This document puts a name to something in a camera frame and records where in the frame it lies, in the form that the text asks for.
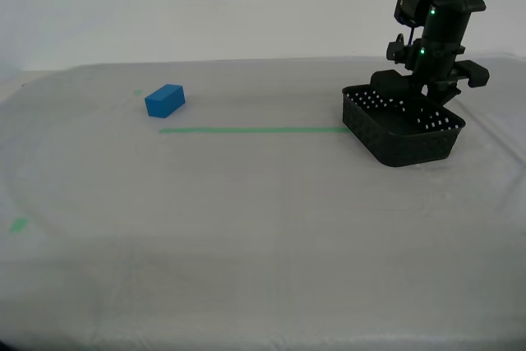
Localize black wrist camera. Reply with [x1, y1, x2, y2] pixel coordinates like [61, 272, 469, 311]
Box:
[385, 32, 414, 71]

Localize long green tape strip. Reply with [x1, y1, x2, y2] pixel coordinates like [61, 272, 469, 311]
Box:
[159, 126, 353, 136]

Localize white woven table cover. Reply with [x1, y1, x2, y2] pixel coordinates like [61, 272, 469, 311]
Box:
[0, 53, 526, 351]

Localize black perforated plastic basket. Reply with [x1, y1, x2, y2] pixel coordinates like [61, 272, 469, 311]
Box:
[341, 83, 468, 168]

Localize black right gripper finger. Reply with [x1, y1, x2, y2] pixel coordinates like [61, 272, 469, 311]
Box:
[369, 70, 427, 135]
[427, 60, 491, 105]

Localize blue rectangular block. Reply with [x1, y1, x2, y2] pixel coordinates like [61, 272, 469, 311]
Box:
[144, 83, 187, 118]

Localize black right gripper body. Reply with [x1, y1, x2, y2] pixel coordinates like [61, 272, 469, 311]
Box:
[410, 38, 466, 87]

